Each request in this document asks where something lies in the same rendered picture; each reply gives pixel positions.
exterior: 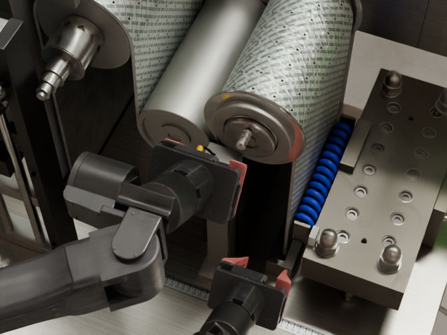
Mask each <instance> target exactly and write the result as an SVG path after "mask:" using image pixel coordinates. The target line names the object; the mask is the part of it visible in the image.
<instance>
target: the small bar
mask: <svg viewBox="0 0 447 335"><path fill-rule="evenodd" d="M371 126H372V123H371V122H367V121H365V120H361V119H358V120H357V123H356V125H355V128H354V130H353V133H352V134H351V137H350V140H349V142H348V144H347V146H346V149H345V152H344V154H343V156H342V158H341V161H340V164H339V169H341V170H344V171H347V172H350V173H353V172H354V170H355V167H356V165H357V162H358V160H359V158H360V155H361V152H362V150H363V148H364V145H365V142H366V140H367V138H368V136H369V133H370V130H371Z"/></svg>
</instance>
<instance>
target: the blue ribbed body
mask: <svg viewBox="0 0 447 335"><path fill-rule="evenodd" d="M350 125H351V123H350V122H349V121H347V120H344V121H343V122H337V123H336V124H335V125H334V130H333V131H332V132H331V137H330V138H329V139H328V144H327V145H326V146H325V152H323V153H322V154H321V157H322V159H320V160H319V166H317V167H316V168H315V173H316V174H313V176H312V181H311V182H310V183H309V189H307V190H306V192H305V196H306V197H304V198H303V199H302V200H301V202H302V205H300V206H299V207H298V211H299V213H296V215H295V220H296V221H300V222H302V223H306V224H308V225H310V226H311V229H312V228H313V226H314V225H315V223H316V222H317V220H318V215H319V214H320V212H321V208H322V206H323V205H324V203H325V199H326V198H327V196H328V191H330V188H331V184H332V183H333V181H334V179H335V176H336V174H337V169H338V168H339V164H340V161H341V158H342V156H343V154H344V152H345V149H346V146H347V144H348V142H349V140H350V137H351V134H352V133H353V130H354V128H355V126H350Z"/></svg>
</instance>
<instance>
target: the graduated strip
mask: <svg viewBox="0 0 447 335"><path fill-rule="evenodd" d="M164 286H166V287H168V288H171V289H173V290H177V291H178V292H182V293H184V294H186V295H189V296H192V297H194V298H197V299H200V300H202V301H205V302H208V298H209V295H210V290H209V289H206V288H204V287H201V286H198V285H196V284H193V283H190V282H188V281H185V280H182V279H179V278H177V277H173V276H172V275H168V274H166V273H165V282H164ZM277 329H279V330H282V331H284V332H288V333H290V334H293V335H330V334H327V333H324V332H322V331H319V330H316V329H314V328H310V327H308V326H305V325H303V324H300V323H298V322H294V321H292V320H289V319H287V318H284V317H283V319H282V320H281V322H280V323H279V324H278V326H277Z"/></svg>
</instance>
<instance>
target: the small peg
mask: <svg viewBox="0 0 447 335"><path fill-rule="evenodd" d="M252 134H253V133H252V131H251V130H249V129H246V128H245V129H243V131H242V133H241V135H240V137H239V139H238V141H237V143H236V147H237V149H239V150H244V149H246V147H247V144H248V142H249V140H250V138H251V136H252Z"/></svg>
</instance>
